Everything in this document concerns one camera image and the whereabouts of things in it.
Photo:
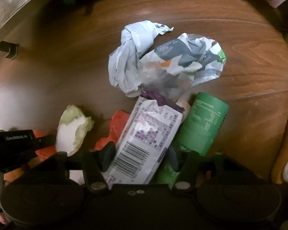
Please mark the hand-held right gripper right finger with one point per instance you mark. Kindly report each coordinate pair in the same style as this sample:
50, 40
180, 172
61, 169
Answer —
174, 159

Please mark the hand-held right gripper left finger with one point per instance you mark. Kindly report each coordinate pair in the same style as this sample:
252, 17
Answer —
107, 157

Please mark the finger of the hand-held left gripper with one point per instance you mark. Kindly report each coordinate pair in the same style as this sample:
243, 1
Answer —
44, 141

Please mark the white pale green wrapper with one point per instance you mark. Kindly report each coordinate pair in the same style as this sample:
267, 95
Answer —
70, 131

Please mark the orange plastic bag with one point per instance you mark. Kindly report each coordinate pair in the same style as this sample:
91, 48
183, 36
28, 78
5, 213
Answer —
117, 122

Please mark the white purple snack packet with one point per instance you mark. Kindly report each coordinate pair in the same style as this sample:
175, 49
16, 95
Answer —
146, 134

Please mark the green cylindrical can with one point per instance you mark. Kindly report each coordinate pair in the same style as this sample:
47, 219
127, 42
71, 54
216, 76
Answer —
204, 124

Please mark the crumpled white plastic bag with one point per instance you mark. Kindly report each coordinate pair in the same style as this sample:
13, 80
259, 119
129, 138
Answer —
127, 57

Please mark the crumpled grey printed plastic bag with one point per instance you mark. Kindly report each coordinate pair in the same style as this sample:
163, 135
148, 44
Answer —
189, 55

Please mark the steel panel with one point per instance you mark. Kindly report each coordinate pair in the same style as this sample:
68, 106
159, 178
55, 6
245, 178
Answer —
16, 7

